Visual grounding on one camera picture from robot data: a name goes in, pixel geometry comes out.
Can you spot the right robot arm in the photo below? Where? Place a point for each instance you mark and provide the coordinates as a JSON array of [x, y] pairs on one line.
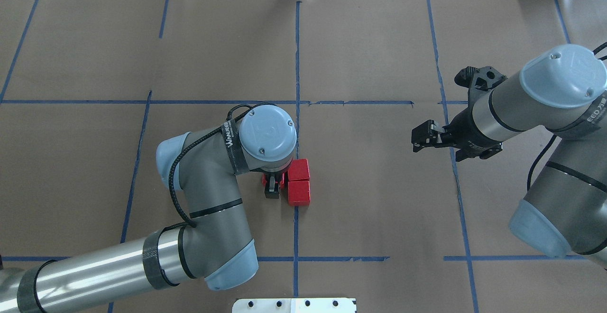
[[564, 91]]

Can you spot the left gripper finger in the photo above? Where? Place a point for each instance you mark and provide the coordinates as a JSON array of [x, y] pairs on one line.
[[272, 187]]

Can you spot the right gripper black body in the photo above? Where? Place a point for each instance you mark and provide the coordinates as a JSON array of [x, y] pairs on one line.
[[466, 130]]

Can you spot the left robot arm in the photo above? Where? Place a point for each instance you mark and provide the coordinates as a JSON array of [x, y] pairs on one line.
[[212, 242]]

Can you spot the white pedestal column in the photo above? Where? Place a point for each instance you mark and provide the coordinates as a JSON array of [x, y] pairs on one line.
[[296, 305]]

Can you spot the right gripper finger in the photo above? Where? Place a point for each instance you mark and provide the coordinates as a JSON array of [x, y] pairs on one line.
[[427, 133], [419, 145]]

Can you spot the red block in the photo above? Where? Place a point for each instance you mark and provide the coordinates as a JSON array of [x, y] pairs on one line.
[[298, 170], [282, 180]]

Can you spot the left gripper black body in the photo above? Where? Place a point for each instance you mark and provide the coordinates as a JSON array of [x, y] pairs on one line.
[[272, 187]]

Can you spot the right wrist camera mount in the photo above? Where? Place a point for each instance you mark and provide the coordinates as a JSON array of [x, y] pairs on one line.
[[479, 81]]

